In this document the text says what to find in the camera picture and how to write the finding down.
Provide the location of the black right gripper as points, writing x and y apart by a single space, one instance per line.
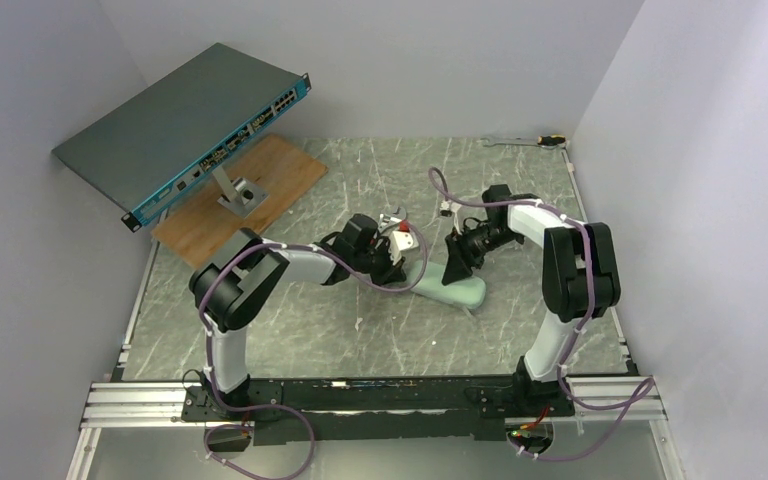
461 249

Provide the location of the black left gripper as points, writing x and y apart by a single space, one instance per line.
388 263

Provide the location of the mint green umbrella case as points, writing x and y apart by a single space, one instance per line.
469 293

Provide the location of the grey blue network switch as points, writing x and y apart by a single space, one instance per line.
149 151

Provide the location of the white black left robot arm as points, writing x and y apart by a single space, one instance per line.
232 287

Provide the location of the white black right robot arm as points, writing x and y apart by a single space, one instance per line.
580 281

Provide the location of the wooden board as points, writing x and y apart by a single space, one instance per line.
199 226

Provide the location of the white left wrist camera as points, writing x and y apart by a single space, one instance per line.
400 240

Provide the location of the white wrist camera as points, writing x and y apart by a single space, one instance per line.
449 209
400 240

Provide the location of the red handled adjustable wrench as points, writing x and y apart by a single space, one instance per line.
392 218

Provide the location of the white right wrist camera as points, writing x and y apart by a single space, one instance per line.
449 209

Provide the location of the metal switch stand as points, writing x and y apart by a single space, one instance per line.
240 196

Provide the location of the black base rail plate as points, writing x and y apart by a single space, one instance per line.
479 407

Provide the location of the aluminium frame rails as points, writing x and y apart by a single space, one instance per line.
611 398

